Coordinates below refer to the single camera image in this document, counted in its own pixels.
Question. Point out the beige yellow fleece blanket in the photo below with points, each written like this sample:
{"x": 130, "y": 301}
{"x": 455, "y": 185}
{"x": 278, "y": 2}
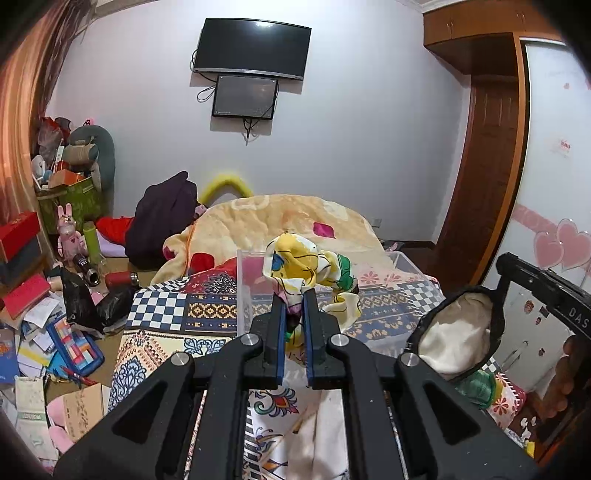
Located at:
{"x": 249, "y": 224}

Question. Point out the green storage box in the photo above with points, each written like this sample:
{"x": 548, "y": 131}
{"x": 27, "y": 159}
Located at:
{"x": 86, "y": 201}

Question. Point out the red gift box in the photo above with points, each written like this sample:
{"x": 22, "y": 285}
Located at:
{"x": 17, "y": 233}

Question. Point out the grey plush toy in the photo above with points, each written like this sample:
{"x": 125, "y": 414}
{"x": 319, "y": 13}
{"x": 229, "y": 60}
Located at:
{"x": 90, "y": 148}

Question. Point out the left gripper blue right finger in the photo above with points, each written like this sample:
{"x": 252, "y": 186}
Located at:
{"x": 403, "y": 420}

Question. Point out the black wall television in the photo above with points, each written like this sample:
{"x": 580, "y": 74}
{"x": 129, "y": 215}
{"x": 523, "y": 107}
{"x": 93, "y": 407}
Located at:
{"x": 250, "y": 46}

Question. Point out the green knitted glove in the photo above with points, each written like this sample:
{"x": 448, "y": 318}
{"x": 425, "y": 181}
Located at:
{"x": 480, "y": 388}

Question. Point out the pink orange curtain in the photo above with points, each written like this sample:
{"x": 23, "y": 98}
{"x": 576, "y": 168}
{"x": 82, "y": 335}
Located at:
{"x": 28, "y": 78}

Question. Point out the colourful pencil case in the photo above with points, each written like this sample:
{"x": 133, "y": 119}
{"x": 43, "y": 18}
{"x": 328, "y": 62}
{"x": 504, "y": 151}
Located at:
{"x": 78, "y": 350}

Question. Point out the black and cream fabric pouch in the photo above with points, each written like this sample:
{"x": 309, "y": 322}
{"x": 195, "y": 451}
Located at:
{"x": 462, "y": 333}

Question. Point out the black plastic bag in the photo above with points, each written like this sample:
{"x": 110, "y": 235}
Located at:
{"x": 106, "y": 317}

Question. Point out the dark purple jacket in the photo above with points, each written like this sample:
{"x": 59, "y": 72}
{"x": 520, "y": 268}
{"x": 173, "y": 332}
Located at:
{"x": 165, "y": 209}

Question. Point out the yellow floral cloth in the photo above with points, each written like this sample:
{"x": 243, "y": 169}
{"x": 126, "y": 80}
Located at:
{"x": 295, "y": 265}

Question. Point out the pink bunny doll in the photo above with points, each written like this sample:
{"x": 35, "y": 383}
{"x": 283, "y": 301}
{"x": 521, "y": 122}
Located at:
{"x": 70, "y": 241}

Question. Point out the patterned patchwork bedspread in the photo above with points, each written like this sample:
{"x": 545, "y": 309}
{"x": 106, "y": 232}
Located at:
{"x": 197, "y": 315}

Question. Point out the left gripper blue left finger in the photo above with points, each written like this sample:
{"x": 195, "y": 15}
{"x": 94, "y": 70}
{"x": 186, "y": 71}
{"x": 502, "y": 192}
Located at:
{"x": 187, "y": 418}

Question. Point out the red thermos bottle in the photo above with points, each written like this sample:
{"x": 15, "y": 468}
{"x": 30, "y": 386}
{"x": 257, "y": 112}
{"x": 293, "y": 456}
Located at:
{"x": 121, "y": 278}

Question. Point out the yellow curved pillow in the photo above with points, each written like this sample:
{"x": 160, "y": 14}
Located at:
{"x": 223, "y": 182}

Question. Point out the brown wooden door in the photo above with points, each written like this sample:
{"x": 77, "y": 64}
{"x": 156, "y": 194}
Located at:
{"x": 465, "y": 244}

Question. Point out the brown wooden wardrobe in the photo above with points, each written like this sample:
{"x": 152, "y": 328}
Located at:
{"x": 480, "y": 37}

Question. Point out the right hand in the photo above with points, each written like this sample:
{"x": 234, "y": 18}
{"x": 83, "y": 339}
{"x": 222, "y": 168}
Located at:
{"x": 562, "y": 384}

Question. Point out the small grey wall screen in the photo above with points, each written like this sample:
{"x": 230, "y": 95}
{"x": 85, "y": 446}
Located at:
{"x": 247, "y": 97}

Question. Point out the white cloth on bed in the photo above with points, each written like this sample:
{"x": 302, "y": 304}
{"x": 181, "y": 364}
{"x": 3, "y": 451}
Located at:
{"x": 317, "y": 449}

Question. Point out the green cylinder bottle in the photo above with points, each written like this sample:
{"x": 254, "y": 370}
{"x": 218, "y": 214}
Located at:
{"x": 92, "y": 243}

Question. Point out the red cushion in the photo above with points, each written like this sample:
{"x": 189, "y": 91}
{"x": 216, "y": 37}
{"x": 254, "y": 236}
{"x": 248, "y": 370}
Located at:
{"x": 114, "y": 229}

